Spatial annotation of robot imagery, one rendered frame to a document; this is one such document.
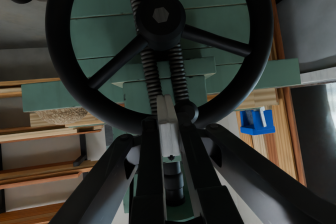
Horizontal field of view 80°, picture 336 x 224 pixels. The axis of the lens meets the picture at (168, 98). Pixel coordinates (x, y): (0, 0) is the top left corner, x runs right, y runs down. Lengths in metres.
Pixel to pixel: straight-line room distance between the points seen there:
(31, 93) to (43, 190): 2.78
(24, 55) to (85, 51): 2.80
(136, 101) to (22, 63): 2.95
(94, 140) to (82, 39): 2.52
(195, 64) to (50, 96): 0.31
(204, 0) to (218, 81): 0.18
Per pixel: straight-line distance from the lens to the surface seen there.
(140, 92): 0.34
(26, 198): 3.35
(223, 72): 0.46
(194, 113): 0.19
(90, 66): 0.47
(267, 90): 0.51
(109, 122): 0.25
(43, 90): 0.50
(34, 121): 0.69
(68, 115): 0.50
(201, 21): 0.48
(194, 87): 0.34
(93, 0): 0.51
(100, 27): 0.48
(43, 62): 3.15
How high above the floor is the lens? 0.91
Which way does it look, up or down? 2 degrees down
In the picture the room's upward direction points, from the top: 174 degrees clockwise
